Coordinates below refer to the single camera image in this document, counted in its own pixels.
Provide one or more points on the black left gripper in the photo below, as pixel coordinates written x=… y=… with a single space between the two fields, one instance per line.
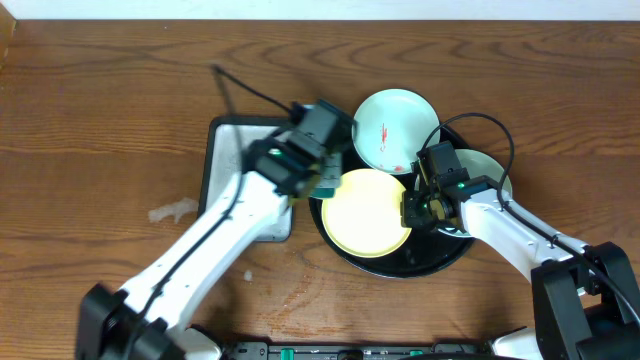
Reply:
x=329 y=167

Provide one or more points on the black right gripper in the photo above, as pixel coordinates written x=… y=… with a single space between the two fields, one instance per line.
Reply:
x=410 y=218

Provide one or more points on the green scrubbing sponge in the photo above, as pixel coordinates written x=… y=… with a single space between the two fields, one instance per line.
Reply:
x=330 y=178

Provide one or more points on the yellow plate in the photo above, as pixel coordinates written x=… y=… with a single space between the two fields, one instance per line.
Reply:
x=363 y=218

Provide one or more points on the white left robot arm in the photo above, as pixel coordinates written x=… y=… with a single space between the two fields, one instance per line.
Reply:
x=149 y=316

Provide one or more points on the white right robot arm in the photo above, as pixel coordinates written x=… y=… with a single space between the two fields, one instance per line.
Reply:
x=585 y=298

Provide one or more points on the black rectangular soapy tray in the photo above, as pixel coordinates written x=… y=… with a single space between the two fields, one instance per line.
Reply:
x=227 y=135

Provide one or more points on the mint plate with red stain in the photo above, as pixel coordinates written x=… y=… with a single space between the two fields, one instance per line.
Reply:
x=391 y=127

